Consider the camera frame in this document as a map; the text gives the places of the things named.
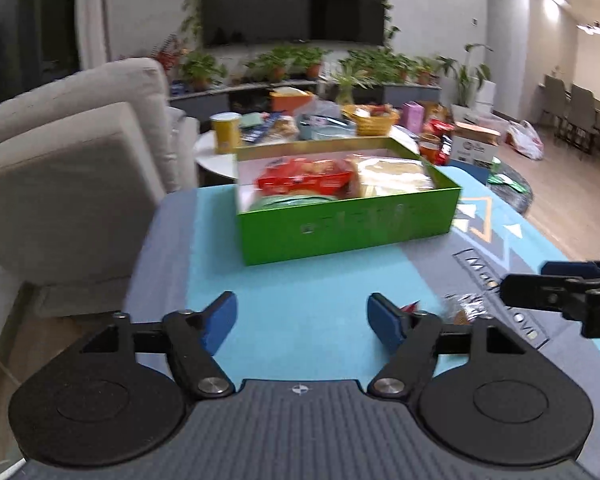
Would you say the round sesame cookie packet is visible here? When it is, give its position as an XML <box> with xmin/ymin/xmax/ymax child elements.
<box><xmin>442</xmin><ymin>292</ymin><xmax>496</xmax><ymax>326</ymax></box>

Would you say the green white snack bag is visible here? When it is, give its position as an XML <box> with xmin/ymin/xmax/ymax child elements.
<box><xmin>249</xmin><ymin>194</ymin><xmax>337</xmax><ymax>211</ymax></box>

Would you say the red noodle packet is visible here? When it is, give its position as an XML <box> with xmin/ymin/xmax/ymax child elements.
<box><xmin>256</xmin><ymin>158</ymin><xmax>353</xmax><ymax>196</ymax></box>

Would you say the blue grey table mat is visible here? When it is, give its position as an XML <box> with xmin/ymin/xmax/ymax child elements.
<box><xmin>124</xmin><ymin>168</ymin><xmax>600</xmax><ymax>477</ymax></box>

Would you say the green cardboard box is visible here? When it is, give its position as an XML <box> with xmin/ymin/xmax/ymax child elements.
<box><xmin>236</xmin><ymin>136</ymin><xmax>460</xmax><ymax>266</ymax></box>

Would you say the dark marble round table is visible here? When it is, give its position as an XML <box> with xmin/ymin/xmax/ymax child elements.
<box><xmin>486</xmin><ymin>157</ymin><xmax>534</xmax><ymax>216</ymax></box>

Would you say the grey dining chair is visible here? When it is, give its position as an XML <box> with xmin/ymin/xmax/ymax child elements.
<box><xmin>562</xmin><ymin>84</ymin><xmax>598</xmax><ymax>155</ymax></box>

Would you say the white plastic shopping bag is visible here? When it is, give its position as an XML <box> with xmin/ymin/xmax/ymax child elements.
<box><xmin>506</xmin><ymin>120</ymin><xmax>544</xmax><ymax>160</ymax></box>

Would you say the white cardboard carton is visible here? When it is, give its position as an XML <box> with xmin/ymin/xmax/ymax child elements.
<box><xmin>450</xmin><ymin>122</ymin><xmax>501</xmax><ymax>168</ymax></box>

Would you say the yellow cylindrical can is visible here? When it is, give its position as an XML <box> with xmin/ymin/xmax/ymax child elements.
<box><xmin>211</xmin><ymin>112</ymin><xmax>242</xmax><ymax>155</ymax></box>

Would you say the yellow wicker basket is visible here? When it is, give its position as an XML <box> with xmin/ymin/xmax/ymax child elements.
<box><xmin>341</xmin><ymin>104</ymin><xmax>400</xmax><ymax>136</ymax></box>

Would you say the tall leafy floor plant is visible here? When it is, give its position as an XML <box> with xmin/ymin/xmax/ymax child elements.
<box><xmin>436</xmin><ymin>44</ymin><xmax>493</xmax><ymax>107</ymax></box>

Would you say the beige sofa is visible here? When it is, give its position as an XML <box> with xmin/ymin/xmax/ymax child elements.
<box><xmin>0</xmin><ymin>58</ymin><xmax>199</xmax><ymax>318</ymax></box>

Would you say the pink small box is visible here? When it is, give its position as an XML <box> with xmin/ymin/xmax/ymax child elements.
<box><xmin>400</xmin><ymin>101</ymin><xmax>425</xmax><ymax>133</ymax></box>

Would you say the orange tissue box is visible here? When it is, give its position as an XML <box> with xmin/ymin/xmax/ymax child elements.
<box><xmin>270</xmin><ymin>87</ymin><xmax>315</xmax><ymax>115</ymax></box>

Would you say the potted green plant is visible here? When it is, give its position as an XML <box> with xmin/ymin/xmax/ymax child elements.
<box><xmin>180</xmin><ymin>50</ymin><xmax>227</xmax><ymax>92</ymax></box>

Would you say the red flower decoration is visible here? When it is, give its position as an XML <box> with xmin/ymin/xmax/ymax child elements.
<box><xmin>150</xmin><ymin>34</ymin><xmax>184</xmax><ymax>74</ymax></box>

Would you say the wall mounted television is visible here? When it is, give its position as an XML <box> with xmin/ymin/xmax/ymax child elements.
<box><xmin>201</xmin><ymin>0</ymin><xmax>386</xmax><ymax>48</ymax></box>

